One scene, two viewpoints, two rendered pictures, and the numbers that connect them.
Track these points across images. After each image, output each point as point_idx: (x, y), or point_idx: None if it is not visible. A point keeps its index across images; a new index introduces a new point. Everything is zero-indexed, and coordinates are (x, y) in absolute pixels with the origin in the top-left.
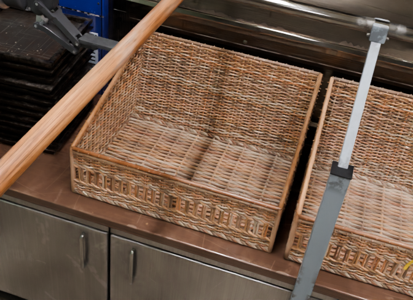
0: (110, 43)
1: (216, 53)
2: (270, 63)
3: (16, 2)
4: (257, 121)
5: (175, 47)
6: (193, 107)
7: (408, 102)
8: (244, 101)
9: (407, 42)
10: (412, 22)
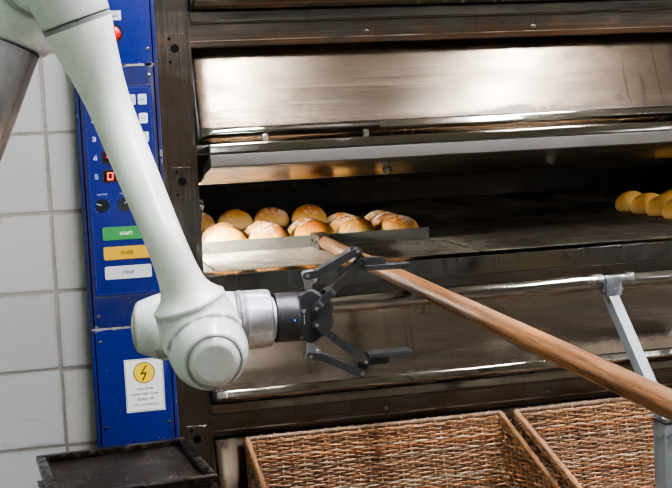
0: (404, 349)
1: (359, 433)
2: (434, 420)
3: (299, 327)
4: None
5: (299, 446)
6: None
7: (611, 408)
8: (418, 487)
9: (579, 336)
10: (575, 312)
